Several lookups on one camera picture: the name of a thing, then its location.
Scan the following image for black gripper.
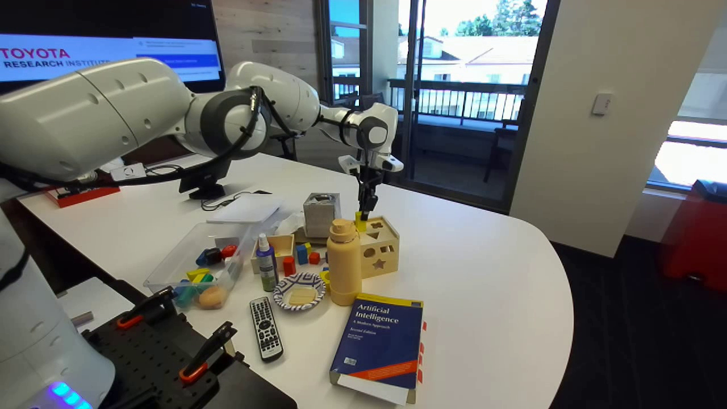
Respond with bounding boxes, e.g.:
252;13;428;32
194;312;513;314
354;152;385;222

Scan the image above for wooden shape sorter box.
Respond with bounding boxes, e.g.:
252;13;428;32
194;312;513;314
353;213;402;280

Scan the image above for grey cube box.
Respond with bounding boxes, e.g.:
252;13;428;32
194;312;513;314
303;191;343;243

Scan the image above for grey office chair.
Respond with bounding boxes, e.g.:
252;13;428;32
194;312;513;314
287;129;353;174

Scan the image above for patterned blue white plate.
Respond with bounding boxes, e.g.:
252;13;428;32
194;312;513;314
271;270;329;316

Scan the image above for small clear bottle blue label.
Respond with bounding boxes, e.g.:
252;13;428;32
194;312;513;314
254;230;280;296

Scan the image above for balcony railing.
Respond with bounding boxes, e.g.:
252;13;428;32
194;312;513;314
393;78;529;129

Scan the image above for blue book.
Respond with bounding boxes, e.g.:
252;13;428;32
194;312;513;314
328;291;428;406

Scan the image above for dark outdoor chair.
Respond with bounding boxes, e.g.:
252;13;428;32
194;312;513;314
481;122;528;187

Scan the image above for black remote control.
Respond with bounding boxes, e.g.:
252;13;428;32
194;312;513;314
247;293;287;364

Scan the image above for clear plastic bin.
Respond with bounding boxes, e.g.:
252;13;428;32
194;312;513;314
143;219;261;314

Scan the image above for orange ball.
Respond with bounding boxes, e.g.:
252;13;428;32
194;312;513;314
196;282;230;312

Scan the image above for black orange clamp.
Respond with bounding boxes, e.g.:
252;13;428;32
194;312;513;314
114;285;178;332
178;319;238;386

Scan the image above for red parts tray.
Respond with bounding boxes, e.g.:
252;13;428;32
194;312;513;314
46;184;122;211

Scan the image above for red storage bin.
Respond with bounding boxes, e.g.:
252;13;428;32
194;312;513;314
654;178;727;296

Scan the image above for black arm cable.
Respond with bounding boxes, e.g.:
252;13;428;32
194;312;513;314
65;85;297;189

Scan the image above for white light switch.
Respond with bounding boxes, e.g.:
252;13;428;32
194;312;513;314
588;88;616;118

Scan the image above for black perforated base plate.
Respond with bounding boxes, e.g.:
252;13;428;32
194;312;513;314
80;304;299;409

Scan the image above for wall television screen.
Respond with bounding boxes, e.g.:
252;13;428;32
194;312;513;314
0;0;227;98

